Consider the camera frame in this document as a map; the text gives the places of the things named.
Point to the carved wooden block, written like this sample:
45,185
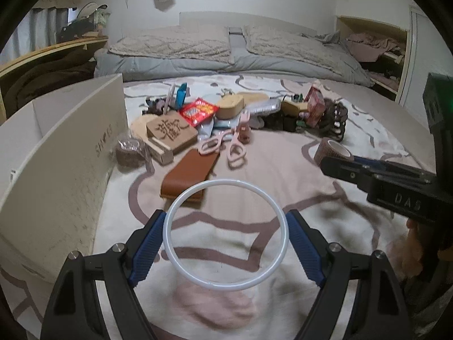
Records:
171,131

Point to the dark patterned hair accessory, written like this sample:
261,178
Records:
155,104

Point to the pink scissors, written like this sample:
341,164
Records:
237,138

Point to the wrapped brown tape roll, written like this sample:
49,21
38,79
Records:
131,150

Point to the clear plastic packet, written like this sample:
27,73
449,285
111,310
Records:
265,107

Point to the grey duvet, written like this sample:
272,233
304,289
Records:
177,65

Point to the wooden shelf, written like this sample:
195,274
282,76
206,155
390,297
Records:
53,47

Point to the white louvered door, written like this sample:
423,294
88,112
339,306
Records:
419,49

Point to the black bag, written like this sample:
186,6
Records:
76,28

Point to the small white box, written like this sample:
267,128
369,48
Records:
161,152

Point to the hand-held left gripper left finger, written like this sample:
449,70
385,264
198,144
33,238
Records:
147,248

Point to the brown folded blanket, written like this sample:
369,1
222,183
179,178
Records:
53,71

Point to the white cardboard box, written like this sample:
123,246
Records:
63,184

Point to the pink plastic clip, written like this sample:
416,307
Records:
244,134

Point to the white cap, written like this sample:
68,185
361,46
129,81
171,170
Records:
90,9

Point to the pink cloth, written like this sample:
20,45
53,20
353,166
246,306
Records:
368,46

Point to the brown tape roll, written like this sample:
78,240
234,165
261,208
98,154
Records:
131,150
329,150

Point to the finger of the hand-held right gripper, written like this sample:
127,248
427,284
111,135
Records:
341,170
396,168

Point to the wooden wall niche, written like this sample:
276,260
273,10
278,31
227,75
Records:
407,63

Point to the brown leather case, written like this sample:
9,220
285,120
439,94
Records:
187,179

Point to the green clothes clip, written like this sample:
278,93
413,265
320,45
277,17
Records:
300,124
297,97

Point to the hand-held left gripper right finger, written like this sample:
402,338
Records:
306,248

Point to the pink nail file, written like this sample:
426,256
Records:
170,95

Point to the wooden oval box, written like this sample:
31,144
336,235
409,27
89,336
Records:
253,97
230,108

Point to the tan wooden block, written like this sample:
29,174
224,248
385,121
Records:
293,108

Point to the printed blanket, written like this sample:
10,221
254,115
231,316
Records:
283,177

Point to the dark brown hair claw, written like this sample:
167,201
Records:
336,120

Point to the white headboard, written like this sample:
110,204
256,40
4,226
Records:
212,19

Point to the blue packet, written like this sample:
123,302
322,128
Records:
182,95

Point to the red snack packet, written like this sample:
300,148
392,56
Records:
196,111

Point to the small black container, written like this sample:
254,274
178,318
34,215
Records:
276,122

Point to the beige textured pillow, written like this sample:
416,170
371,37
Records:
293,44
170,44

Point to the round wooden disc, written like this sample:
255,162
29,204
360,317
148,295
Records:
139,125

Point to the red snack box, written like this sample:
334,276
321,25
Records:
314,106

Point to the person's right hand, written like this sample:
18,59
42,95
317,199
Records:
414,244

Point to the dark clothes pile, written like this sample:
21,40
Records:
382,65

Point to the grey curtain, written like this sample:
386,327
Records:
42,28

